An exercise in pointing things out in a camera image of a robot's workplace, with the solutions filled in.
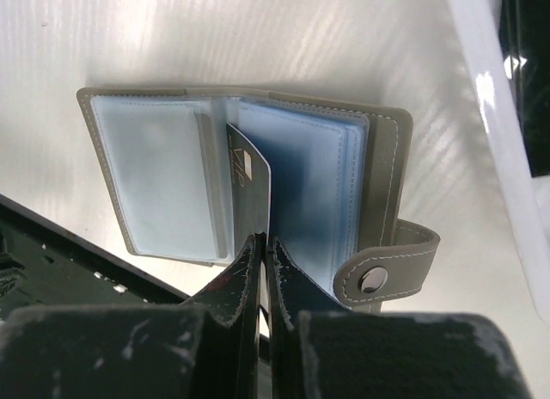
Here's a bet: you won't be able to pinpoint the grey leather card holder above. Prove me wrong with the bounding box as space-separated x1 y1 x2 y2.
76 88 440 310

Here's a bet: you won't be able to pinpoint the black cards in tray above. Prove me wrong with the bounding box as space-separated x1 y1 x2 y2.
498 0 549 177

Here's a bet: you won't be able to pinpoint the white plastic tray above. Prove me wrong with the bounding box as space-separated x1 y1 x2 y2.
447 0 549 321

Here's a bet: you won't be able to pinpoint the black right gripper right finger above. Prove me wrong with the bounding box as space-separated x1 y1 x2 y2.
268 239 530 398

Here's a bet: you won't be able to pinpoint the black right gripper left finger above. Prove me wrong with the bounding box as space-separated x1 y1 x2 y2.
1 234 265 398

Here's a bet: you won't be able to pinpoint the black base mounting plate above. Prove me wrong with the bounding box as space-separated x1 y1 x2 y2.
1 196 188 319

